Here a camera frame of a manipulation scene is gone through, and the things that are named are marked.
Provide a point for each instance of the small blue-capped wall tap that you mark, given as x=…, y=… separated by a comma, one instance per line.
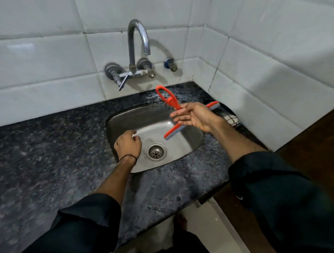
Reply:
x=169, y=63

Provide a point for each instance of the person's left dark sleeve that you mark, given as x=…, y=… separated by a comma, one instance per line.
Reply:
x=83, y=226

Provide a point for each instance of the chrome wall faucet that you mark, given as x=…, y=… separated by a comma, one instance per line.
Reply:
x=131, y=44

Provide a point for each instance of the stainless steel sink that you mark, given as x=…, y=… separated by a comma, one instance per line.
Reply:
x=146, y=114

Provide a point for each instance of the orange squeegee with grey blade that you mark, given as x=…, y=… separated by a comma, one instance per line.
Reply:
x=171, y=100

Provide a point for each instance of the brown wooden door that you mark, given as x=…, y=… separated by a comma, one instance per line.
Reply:
x=308, y=146

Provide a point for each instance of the person's left hand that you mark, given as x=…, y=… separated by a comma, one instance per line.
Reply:
x=129, y=146

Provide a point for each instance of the person's dark sleeve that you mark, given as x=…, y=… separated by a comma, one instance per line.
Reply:
x=281, y=203
x=83, y=226

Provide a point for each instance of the checkered cleaning cloth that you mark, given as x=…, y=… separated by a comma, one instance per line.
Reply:
x=231, y=120

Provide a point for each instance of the person's legs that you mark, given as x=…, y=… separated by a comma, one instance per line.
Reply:
x=188, y=242

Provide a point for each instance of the person's left forearm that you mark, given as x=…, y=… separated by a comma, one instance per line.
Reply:
x=117, y=179

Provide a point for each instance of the black wrist band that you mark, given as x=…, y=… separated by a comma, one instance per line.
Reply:
x=129, y=155

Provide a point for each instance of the person's right hand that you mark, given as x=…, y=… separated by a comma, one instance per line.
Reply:
x=198, y=117

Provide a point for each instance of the person's right dark sleeve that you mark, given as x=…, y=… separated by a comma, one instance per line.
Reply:
x=281, y=203

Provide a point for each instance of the person's right forearm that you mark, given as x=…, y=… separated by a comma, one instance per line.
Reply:
x=234, y=143

